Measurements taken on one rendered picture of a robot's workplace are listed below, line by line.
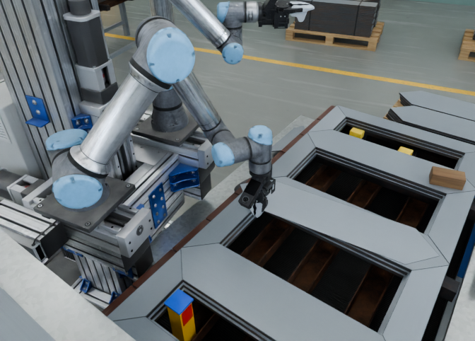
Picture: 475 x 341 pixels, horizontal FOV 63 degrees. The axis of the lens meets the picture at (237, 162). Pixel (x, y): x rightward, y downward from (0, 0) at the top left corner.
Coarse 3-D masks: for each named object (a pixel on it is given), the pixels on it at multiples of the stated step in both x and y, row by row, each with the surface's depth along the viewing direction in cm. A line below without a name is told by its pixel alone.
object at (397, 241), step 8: (392, 224) 138; (400, 224) 138; (392, 232) 135; (400, 232) 135; (408, 232) 135; (392, 240) 132; (400, 240) 132; (408, 240) 132; (384, 248) 129; (392, 248) 129; (400, 248) 129; (408, 248) 129; (384, 256) 127; (392, 256) 127; (400, 256) 127
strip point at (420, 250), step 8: (416, 232) 135; (416, 240) 132; (424, 240) 132; (416, 248) 129; (424, 248) 129; (432, 248) 129; (408, 256) 127; (416, 256) 127; (424, 256) 127; (432, 256) 127
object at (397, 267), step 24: (432, 144) 180; (360, 168) 168; (456, 168) 166; (312, 192) 153; (432, 192) 154; (432, 216) 145; (336, 240) 135; (384, 264) 127; (408, 264) 124; (432, 264) 124; (192, 288) 120; (216, 312) 115; (264, 336) 107
